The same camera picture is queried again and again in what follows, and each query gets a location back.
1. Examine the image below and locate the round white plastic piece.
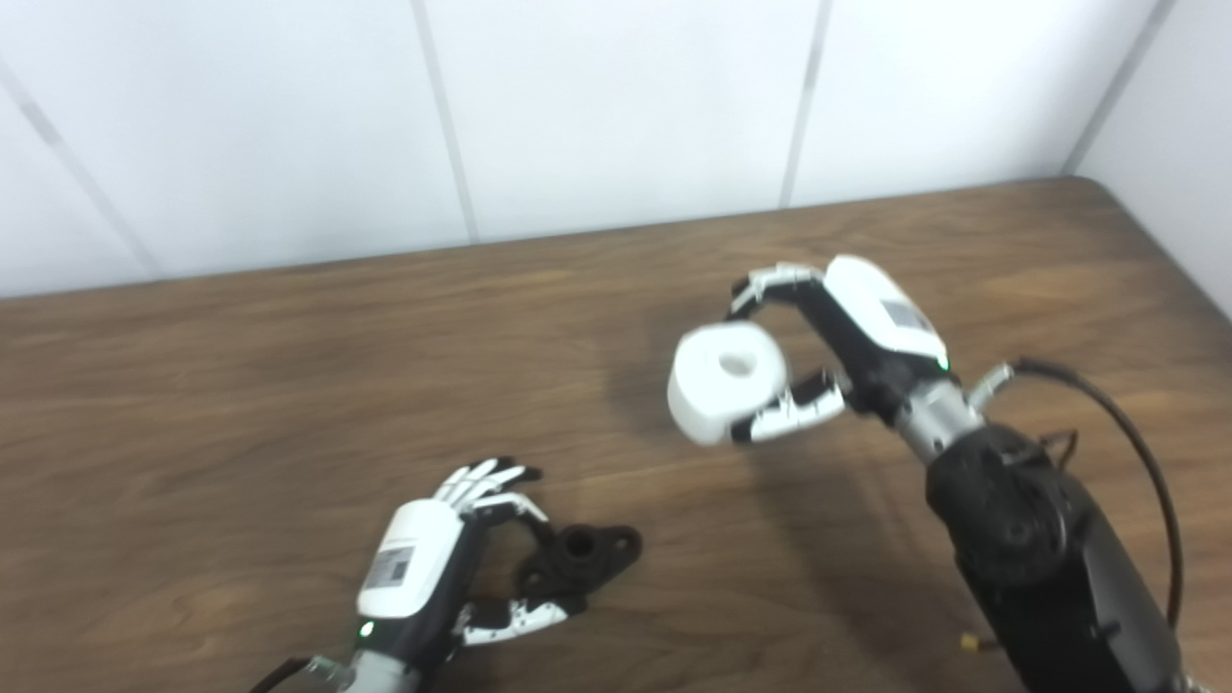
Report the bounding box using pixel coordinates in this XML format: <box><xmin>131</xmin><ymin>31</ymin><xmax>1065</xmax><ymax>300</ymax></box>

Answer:
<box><xmin>667</xmin><ymin>321</ymin><xmax>790</xmax><ymax>448</ymax></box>

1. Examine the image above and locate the black plastic holder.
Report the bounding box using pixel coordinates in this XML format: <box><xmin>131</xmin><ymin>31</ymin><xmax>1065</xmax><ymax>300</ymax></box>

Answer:
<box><xmin>515</xmin><ymin>524</ymin><xmax>643</xmax><ymax>612</ymax></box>

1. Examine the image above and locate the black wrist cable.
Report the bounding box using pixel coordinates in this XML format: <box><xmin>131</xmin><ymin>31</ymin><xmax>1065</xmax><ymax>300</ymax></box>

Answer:
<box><xmin>250</xmin><ymin>657</ymin><xmax>314</xmax><ymax>693</ymax></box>
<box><xmin>967</xmin><ymin>356</ymin><xmax>1185</xmax><ymax>631</ymax></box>

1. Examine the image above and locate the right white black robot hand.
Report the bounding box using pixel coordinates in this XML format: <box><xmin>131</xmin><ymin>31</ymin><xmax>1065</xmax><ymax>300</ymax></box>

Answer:
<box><xmin>727</xmin><ymin>254</ymin><xmax>954</xmax><ymax>446</ymax></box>

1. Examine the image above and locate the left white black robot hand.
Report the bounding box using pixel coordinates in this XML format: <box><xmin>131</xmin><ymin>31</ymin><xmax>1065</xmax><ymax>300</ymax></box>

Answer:
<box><xmin>356</xmin><ymin>457</ymin><xmax>588</xmax><ymax>667</ymax></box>

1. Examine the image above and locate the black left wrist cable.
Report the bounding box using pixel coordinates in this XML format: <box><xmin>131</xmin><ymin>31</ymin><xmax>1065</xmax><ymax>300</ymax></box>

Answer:
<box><xmin>250</xmin><ymin>657</ymin><xmax>314</xmax><ymax>693</ymax></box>

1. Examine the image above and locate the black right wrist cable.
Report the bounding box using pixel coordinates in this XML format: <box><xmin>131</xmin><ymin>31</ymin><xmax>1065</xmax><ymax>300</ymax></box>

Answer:
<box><xmin>967</xmin><ymin>356</ymin><xmax>1185</xmax><ymax>631</ymax></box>

